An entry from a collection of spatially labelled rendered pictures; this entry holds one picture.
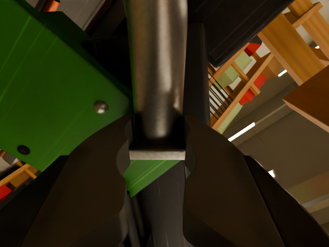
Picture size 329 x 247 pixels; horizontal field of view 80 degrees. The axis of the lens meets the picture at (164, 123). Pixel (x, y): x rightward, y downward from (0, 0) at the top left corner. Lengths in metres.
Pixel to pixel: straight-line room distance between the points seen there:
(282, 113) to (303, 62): 6.67
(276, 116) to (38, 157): 7.52
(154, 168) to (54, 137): 0.09
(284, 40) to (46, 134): 0.88
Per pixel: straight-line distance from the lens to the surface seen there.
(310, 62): 0.98
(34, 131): 0.19
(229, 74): 3.27
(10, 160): 0.42
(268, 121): 7.62
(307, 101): 0.65
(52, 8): 0.56
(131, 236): 0.23
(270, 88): 9.45
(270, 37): 0.93
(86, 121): 0.17
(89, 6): 0.69
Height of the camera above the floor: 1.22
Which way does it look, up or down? 7 degrees up
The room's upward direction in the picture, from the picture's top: 136 degrees clockwise
